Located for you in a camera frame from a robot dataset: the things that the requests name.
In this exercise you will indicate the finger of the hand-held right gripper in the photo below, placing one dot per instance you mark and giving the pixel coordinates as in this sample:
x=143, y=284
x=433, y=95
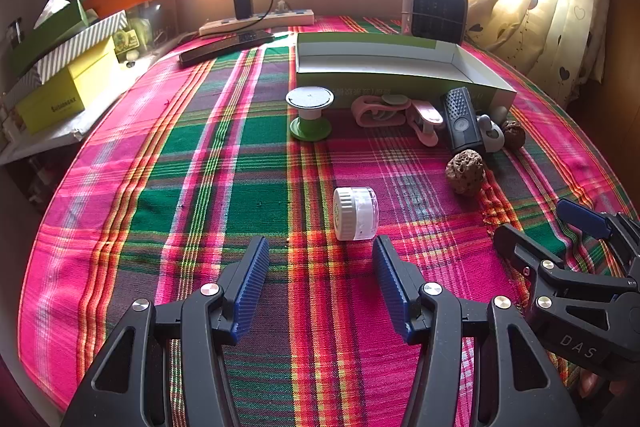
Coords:
x=582, y=217
x=520, y=247

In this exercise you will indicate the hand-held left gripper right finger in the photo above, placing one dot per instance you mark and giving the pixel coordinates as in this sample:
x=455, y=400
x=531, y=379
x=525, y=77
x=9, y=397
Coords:
x=392, y=287

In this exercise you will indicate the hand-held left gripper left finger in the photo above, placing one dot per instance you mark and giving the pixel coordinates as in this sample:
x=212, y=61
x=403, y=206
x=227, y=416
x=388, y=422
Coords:
x=250, y=287

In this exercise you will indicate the white lidded clear jar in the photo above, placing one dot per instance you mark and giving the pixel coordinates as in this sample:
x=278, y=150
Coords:
x=352, y=214

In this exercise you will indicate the brown walnut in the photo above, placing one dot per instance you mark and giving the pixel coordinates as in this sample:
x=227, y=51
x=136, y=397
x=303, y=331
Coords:
x=514, y=134
x=465, y=174

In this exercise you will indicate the white round ball black marks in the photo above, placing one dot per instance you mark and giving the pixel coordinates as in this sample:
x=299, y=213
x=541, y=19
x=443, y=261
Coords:
x=495, y=137

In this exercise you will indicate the plain pink clip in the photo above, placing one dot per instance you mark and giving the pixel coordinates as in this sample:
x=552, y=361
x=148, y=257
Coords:
x=425, y=127

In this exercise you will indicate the pink clip with mint pad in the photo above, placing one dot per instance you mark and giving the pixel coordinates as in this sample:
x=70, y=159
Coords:
x=365, y=109

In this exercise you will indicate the green spool with white top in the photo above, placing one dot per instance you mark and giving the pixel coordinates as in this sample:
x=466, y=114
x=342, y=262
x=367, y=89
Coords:
x=310, y=99

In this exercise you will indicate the green cardboard box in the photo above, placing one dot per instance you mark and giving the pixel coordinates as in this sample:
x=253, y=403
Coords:
x=380, y=62

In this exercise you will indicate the person's right hand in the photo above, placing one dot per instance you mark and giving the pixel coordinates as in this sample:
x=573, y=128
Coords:
x=595, y=384

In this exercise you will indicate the pink green plaid tablecloth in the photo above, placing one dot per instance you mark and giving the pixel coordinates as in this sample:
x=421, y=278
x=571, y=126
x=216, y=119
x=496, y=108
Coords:
x=200, y=207

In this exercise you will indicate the black handheld device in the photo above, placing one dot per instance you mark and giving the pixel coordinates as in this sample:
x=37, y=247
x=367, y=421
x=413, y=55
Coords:
x=462, y=122

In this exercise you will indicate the cream curtain with hearts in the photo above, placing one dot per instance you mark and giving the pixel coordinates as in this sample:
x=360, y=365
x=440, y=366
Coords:
x=540, y=7

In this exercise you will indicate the black smartphone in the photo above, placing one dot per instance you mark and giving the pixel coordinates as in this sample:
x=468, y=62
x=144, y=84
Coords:
x=220, y=48

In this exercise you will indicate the white shelf board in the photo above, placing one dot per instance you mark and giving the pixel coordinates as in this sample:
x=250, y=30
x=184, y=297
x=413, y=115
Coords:
x=45, y=139

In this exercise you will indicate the small grey fan heater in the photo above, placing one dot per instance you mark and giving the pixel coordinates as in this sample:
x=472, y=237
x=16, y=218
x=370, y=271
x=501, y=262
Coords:
x=435, y=7

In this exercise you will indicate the yellow carton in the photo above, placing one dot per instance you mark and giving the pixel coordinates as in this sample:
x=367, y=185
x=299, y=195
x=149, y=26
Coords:
x=65, y=94

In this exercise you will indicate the beige power strip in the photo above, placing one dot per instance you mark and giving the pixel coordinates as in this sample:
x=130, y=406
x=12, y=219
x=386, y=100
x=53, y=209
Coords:
x=280, y=19

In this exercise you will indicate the small green patterned card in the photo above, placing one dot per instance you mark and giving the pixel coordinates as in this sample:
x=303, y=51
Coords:
x=125, y=41

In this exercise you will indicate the black charger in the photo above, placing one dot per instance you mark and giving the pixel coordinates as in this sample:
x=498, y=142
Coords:
x=242, y=6

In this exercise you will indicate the small beige plug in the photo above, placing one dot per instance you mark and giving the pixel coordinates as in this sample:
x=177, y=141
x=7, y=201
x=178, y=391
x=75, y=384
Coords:
x=282, y=6

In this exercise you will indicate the striped grey white carton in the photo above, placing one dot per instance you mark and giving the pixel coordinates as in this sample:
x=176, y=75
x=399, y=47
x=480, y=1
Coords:
x=80, y=41

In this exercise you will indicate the green carton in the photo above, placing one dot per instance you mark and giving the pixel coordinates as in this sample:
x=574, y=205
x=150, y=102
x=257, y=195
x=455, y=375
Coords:
x=45, y=34

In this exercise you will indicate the white tissue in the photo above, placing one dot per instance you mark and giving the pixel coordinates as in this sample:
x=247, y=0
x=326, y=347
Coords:
x=52, y=9

